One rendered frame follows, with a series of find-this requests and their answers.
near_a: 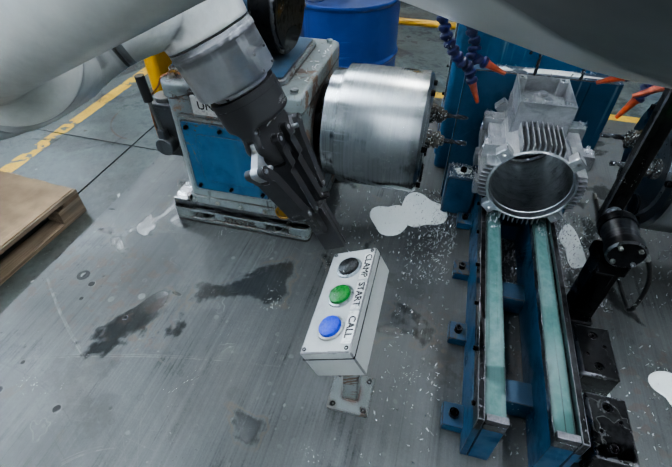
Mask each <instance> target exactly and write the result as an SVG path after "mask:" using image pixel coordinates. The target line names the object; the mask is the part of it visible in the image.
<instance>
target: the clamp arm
mask: <svg viewBox="0 0 672 467"><path fill-rule="evenodd" d="M671 130H672V89H669V88H665V90H664V91H663V93H662V95H661V97H660V99H659V101H658V103H657V104H656V106H655V108H654V110H653V112H652V114H651V115H650V117H649V119H648V121H647V123H646V125H645V127H644V128H643V130H642V132H641V134H640V136H639V138H638V140H637V141H636V143H635V145H634V147H633V149H632V151H631V152H630V154H629V156H628V158H627V160H626V162H625V164H624V165H623V167H622V169H621V171H620V173H619V175H618V177H617V178H616V180H615V182H614V184H613V186H612V188H611V189H610V191H609V193H608V195H607V197H606V199H605V201H604V202H603V204H602V206H601V208H600V210H599V212H598V214H599V218H600V217H601V216H602V215H604V214H606V213H608V212H610V210H611V209H612V211H615V210H616V209H617V210H624V209H625V208H626V206H627V204H628V203H629V201H630V199H631V198H632V196H633V194H634V193H635V191H636V189H637V188H638V186H639V184H640V182H641V181H642V179H643V177H644V176H645V174H646V172H647V171H648V169H649V167H650V166H651V164H652V162H653V160H654V159H655V157H656V155H657V154H658V152H659V150H660V149H661V147H662V145H663V144H664V142H665V140H666V138H667V137H668V135H669V133H670V132H671Z"/></svg>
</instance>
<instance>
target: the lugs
mask: <svg viewBox="0 0 672 467"><path fill-rule="evenodd" d="M507 107H508V100H507V99H506V98H505V97H504V98H502V99H501V100H499V101H498V102H496V103H495V109H496V110H497V112H504V111H505V110H507ZM496 156H497V157H498V158H499V160H500V161H501V162H503V161H505V160H506V159H508V158H510V157H513V156H514V152H513V148H512V147H511V146H510V144H509V143H508V142H507V143H505V144H503V145H501V146H499V147H498V148H496ZM568 158H569V164H570V165H571V166H572V167H573V169H574V170H575V172H578V171H580V170H583V169H585V168H587V164H586V161H585V159H584V158H583V156H582V155H581V154H580V152H577V153H575V154H572V155H570V156H568ZM481 206H482V207H483V208H484V209H485V210H486V211H487V212H490V211H492V210H495V209H496V208H495V207H494V206H493V205H492V204H491V202H490V201H489V200H488V198H487V196H485V197H483V198H481ZM546 217H547V219H548V220H549V221H550V222H551V223H552V222H555V221H557V220H560V219H562V218H563V214H562V211H561V210H560V211H558V212H556V213H554V214H552V215H550V216H546Z"/></svg>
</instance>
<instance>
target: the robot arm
mask: <svg viewBox="0 0 672 467"><path fill-rule="evenodd" d="M399 1H402V2H405V3H407V4H410V5H412V6H415V7H418V8H420V9H423V10H426V11H428V12H431V13H434V14H436V15H439V16H442V17H444V18H447V19H449V20H452V21H455V22H457V23H460V24H463V25H465V26H468V27H471V28H473V29H476V30H478V31H481V32H484V33H486V34H489V35H492V36H494V37H497V38H500V39H502V40H505V41H508V42H510V43H513V44H515V45H518V46H521V47H523V48H526V49H529V50H531V51H534V52H537V53H539V54H542V55H545V56H548V57H551V58H553V59H556V60H559V61H562V62H565V63H567V64H570V65H573V66H576V67H579V68H581V69H585V70H589V71H593V72H597V73H601V74H605V75H608V76H612V77H616V78H620V79H624V80H629V81H634V82H639V83H644V84H649V85H654V86H659V87H664V88H669V89H672V0H399ZM163 51H164V52H166V54H167V55H168V56H169V57H170V59H171V61H172V64H173V65H174V67H175V68H177V70H178V71H179V72H180V74H181V75H182V77H183V78H184V80H185V81H186V83H187V84H188V86H189V87H190V89H191V90H192V92H193V93H194V95H195V96H196V98H197V99H198V101H199V102H201V103H202V104H211V108H212V109H213V111H214V112H215V114H216V115H217V117H218V118H219V120H220V121H221V123H222V124H223V126H224V127H225V129H226V130H227V132H228V133H229V134H231V135H235V136H237V137H239V138H240V139H241V140H242V142H243V144H244V147H245V150H246V153H247V154H248V156H250V157H251V170H248V171H245V173H244V177H245V179H246V181H248V182H250V183H252V184H254V185H256V186H258V187H259V188H260V189H261V190H262V191H263V192H264V193H265V194H266V195H267V196H268V197H269V198H270V199H271V200H272V201H273V202H274V203H275V204H276V205H277V206H278V207H279V208H280V210H281V211H282V212H283V213H284V214H285V215H286V216H287V217H288V218H289V219H290V220H291V221H292V222H297V221H302V220H306V221H307V223H308V224H309V226H310V227H311V229H312V231H313V232H314V234H315V235H316V236H317V238H318V239H319V241H320V243H321V244H322V246H323V247H324V249H325V250H329V249H336V248H342V247H344V246H345V243H346V240H347V238H346V236H345V235H344V233H343V231H342V229H341V228H340V226H339V224H338V223H337V221H336V219H335V217H334V216H333V214H332V212H331V211H330V209H329V207H328V205H327V204H326V202H325V200H324V199H327V198H329V191H325V192H323V191H322V187H325V186H326V182H325V179H324V177H323V174H322V172H321V169H320V167H319V164H318V162H317V159H316V157H315V154H314V152H313V149H312V147H311V145H310V142H309V140H308V137H307V135H306V132H305V129H304V125H303V120H302V116H301V114H300V113H295V114H292V115H288V114H287V112H286V111H285V109H284V108H285V106H286V104H287V97H286V95H285V93H284V91H283V89H282V88H281V86H280V84H279V82H278V80H277V79H276V77H275V75H274V73H273V71H272V70H270V68H271V67H272V65H273V62H274V60H273V57H272V55H271V54H270V52H269V50H268V48H267V46H266V44H265V42H264V41H263V39H262V37H261V35H260V33H259V31H258V30H257V28H256V26H255V24H254V20H253V18H252V17H251V16H250V15H249V13H248V11H247V9H246V7H245V4H244V2H243V0H0V141H1V140H5V139H9V138H13V137H16V136H18V135H21V134H23V133H25V132H30V131H34V130H37V129H40V128H42V127H44V126H46V125H49V124H51V123H53V122H55V121H56V120H58V119H60V118H62V117H64V116H65V115H67V114H69V113H70V112H72V111H74V110H75V109H77V108H79V107H80V106H82V105H83V104H85V103H86V102H88V101H89V100H91V99H92V98H93V97H95V96H96V95H97V94H98V93H99V92H100V91H101V89H102V88H103V87H105V86H106V85H107V84H108V83H109V82H110V81H111V80H112V79H113V78H115V77H116V76H117V75H118V74H120V73H121V72H123V71H124V70H126V69H127V68H129V67H130V66H132V65H134V64H136V63H137V62H139V61H142V60H144V59H146V58H148V57H151V56H154V55H156V54H159V53H161V52H163ZM315 177H316V179H315Z"/></svg>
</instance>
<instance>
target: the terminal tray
mask: <svg viewBox="0 0 672 467"><path fill-rule="evenodd" d="M528 91H530V92H528ZM527 92H528V93H530V95H529V94H528V93H527ZM522 93H523V94H522ZM523 95H524V96H525V97H524V96H523ZM552 96H553V97H552ZM555 96H556V97H555ZM554 97H555V98H557V99H555V98H554ZM531 99H533V101H532V100H531ZM560 99H561V100H560ZM562 100H563V101H562ZM557 103H558V104H557ZM560 103H561V104H562V105H560ZM577 110H578V105H577V102H576V99H575V95H574V92H573V89H572V86H571V82H570V79H563V78H553V77H544V76H534V75H524V74H517V76H516V79H515V82H514V86H513V89H512V91H511V93H510V96H509V100H508V107H507V113H508V114H507V116H508V118H507V119H508V121H507V122H508V125H509V126H508V129H509V130H508V132H514V131H517V130H518V129H519V126H520V123H521V122H522V128H523V129H524V127H525V124H526V122H528V128H529V127H530V124H531V122H532V121H533V126H534V128H535V125H536V123H537V121H538V124H539V128H540V126H541V123H542V122H543V123H544V129H545V127H546V124H547V122H548V124H549V129H550V128H551V125H552V124H553V125H554V130H555V129H556V126H557V125H558V128H559V132H560V130H561V127H562V128H563V132H564V136H565V139H566V138H567V135H568V133H569V131H570V128H571V126H572V123H573V120H574V118H575V115H576V113H577Z"/></svg>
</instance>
